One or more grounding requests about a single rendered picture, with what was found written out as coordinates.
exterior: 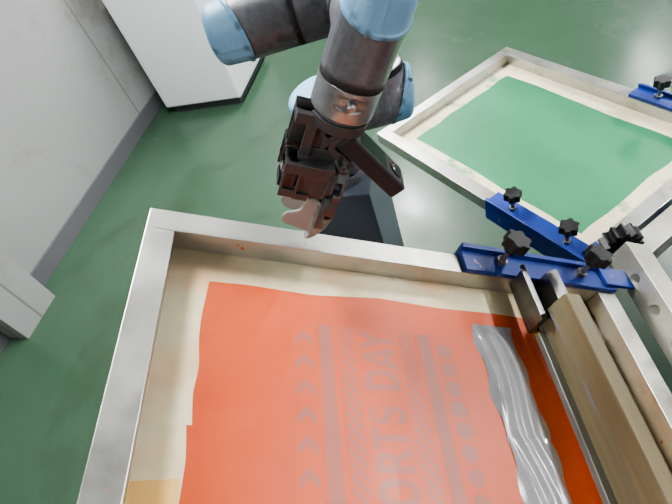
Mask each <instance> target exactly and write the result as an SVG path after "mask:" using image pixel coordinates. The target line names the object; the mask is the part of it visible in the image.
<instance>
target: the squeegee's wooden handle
mask: <svg viewBox="0 0 672 504"><path fill-rule="evenodd" d="M545 312H546V315H547V320H546V321H545V322H544V323H542V324H541V325H540V326H539V327H538V328H539V330H540V332H542V333H546V335H547V337H548V339H549V342H550V344H551V346H552V349H553V351H554V353H555V356H556V358H557V361H558V363H559V365H560V368H561V370H562V372H563V375H564V377H565V379H566V382H567V384H568V386H569V389H570V391H571V394H572V396H573V398H574V401H575V403H576V405H577V408H578V410H579V412H580V415H581V417H582V419H583V422H584V424H585V427H586V429H587V431H588V434H589V436H590V438H591V441H592V443H593V445H594V448H595V450H596V452H597V455H598V457H599V460H600V462H601V464H602V467H603V469H604V471H605V474H606V476H607V478H608V481H609V483H610V485H611V488H612V490H613V493H614V495H615V497H616V500H617V502H618V504H672V475H671V473H670V471H669V469H668V467H667V465H666V463H665V461H664V459H663V457H662V455H661V453H660V451H659V449H658V447H657V445H656V443H655V441H654V439H653V437H652V435H651V433H650V431H649V429H648V427H647V425H646V423H645V422H644V420H643V418H642V416H641V414H640V412H639V410H638V408H637V406H636V404H635V402H634V400H633V398H632V396H631V394H630V392H629V390H628V388H627V386H626V384H625V382H624V380H623V378H622V376H621V374H620V372H619V370H618V368H617V367H616V365H615V363H614V361H613V359H612V357H611V355H610V353H609V351H608V349H607V347H606V345H605V343H604V341H603V339H602V337H601V335H600V333H599V331H598V329H597V327H596V325H595V323H594V321H593V319H592V317H591V315H590V313H589V311H588V310H587V308H586V306H585V304H584V302H583V300H582V298H581V296H580V295H578V294H572V293H567V294H564V295H562V296H561V297H560V298H559V299H558V300H557V301H556V302H555V303H553V304H552V305H551V306H550V307H549V308H548V309H547V310H546V311H545Z"/></svg>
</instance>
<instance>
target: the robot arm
mask: <svg viewBox="0 0 672 504"><path fill-rule="evenodd" d="M418 1H419V0H213V1H210V2H208V3H206V4H205V5H204V6H203V8H202V23H203V27H204V31H205V34H206V37H207V40H208V42H209V45H210V47H211V49H212V51H213V52H214V54H215V56H216V57H217V58H218V60H219V61H220V62H221V63H223V64H225V65H228V66H232V65H236V64H240V63H244V62H248V61H251V62H254V61H256V59H258V58H261V57H265V56H268V55H271V54H274V53H278V52H281V51H284V50H288V49H291V48H294V47H298V46H302V45H305V44H309V43H312V42H315V41H319V40H322V39H325V38H327V42H326V45H325V49H324V52H323V56H322V59H321V63H320V66H319V69H318V72H317V75H316V76H313V77H311V78H309V79H307V80H305V81H304V82H302V83H301V84H300V85H298V86H297V88H296V89H295V90H294V91H293V92H292V94H291V96H290V98H289V110H290V112H291V119H290V122H289V126H288V129H285V133H284V136H283V140H282V144H281V146H280V151H279V155H278V159H277V162H280V163H279V165H278V168H277V185H279V188H278V192H277V195H279V196H282V199H281V202H282V204H283V205H284V206H286V207H288V208H290V209H293V210H292V211H287V212H284V213H283V214H282V217H281V218H282V221H283V222H284V223H286V224H289V225H292V226H294V227H297V228H300V229H303V230H304V238H311V237H313V236H315V235H317V234H318V233H320V232H321V231H322V230H323V229H325V228H326V227H327V226H328V224H329V223H330V222H331V220H332V218H333V216H334V214H335V211H336V209H337V205H338V203H339V201H340V199H341V198H342V196H343V194H344V191H345V190H347V189H349V188H351V187H353V186H355V185H356V184H358V183H359V182H360V181H361V180H362V179H363V178H364V177H365V176H366V175H367V176H368V177H369V178H370V179H371V180H372V181H374V182H375V183H376V184H377V185H378V186H379V187H380V188H381V189H382V190H383V191H384V192H385V193H386V194H388V195H389V196H390V197H394V196H395V195H397V194H398V193H400V192H401V191H403V190H404V189H405V186H404V181H403V177H402V171H401V168H400V167H399V165H398V164H396V163H395V162H394V161H393V160H392V159H391V158H390V157H389V156H388V155H387V154H386V153H385V152H384V151H383V150H382V149H381V148H380V147H379V146H378V145H377V144H376V143H375V142H374V141H373V140H372V138H371V137H370V136H369V135H368V134H367V133H366V132H365V131H368V130H371V129H375V128H379V127H383V126H386V125H390V124H392V125H394V124H396V123H397V122H400V121H403V120H406V119H409V118H410V117H411V116H412V114H413V112H414V84H413V76H412V71H411V67H410V64H409V63H408V62H405V61H402V58H401V55H400V54H399V51H400V48H401V46H402V44H403V41H404V39H405V36H406V34H407V33H408V32H409V30H410V28H411V26H412V23H413V18H414V12H415V9H416V7H417V4H418Z"/></svg>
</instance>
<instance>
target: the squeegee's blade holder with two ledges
mask: <svg viewBox="0 0 672 504"><path fill-rule="evenodd" d="M535 337H536V339H537V341H538V344H539V346H540V349H541V351H542V354H543V356H544V359H545V361H546V364H547V366H548V369H549V371H550V374H551V376H552V378H553V381H554V383H555V386H556V388H557V391H558V393H559V396H560V398H561V401H562V403H563V406H564V408H565V410H566V413H567V415H568V418H569V420H570V423H571V425H572V428H573V430H574V433H575V435H576V438H577V440H578V443H579V445H580V447H581V450H582V452H583V455H584V457H585V460H586V462H587V465H588V467H589V470H590V472H591V475H592V477H593V480H594V482H595V484H596V487H597V489H598V492H599V494H600V497H601V499H602V502H603V504H618V502H617V500H616V497H615V495H614V493H613V490H612V488H611V485H610V483H609V481H608V478H607V476H606V474H605V471H604V469H603V467H602V464H601V462H600V460H599V457H598V455H597V452H596V450H595V448H594V445H593V443H592V441H591V438H590V436H589V434H588V431H587V429H586V427H585V424H584V422H583V419H582V417H581V415H580V412H579V410H578V408H577V405H576V403H575V401H574V398H573V396H572V394H571V391H570V389H569V386H568V384H567V382H566V379H565V377H564V375H563V372H562V370H561V368H560V365H559V363H558V361H557V358H556V356H555V353H554V351H553V349H552V346H551V344H550V342H549V339H548V337H547V335H546V333H542V332H539V333H538V334H536V335H535Z"/></svg>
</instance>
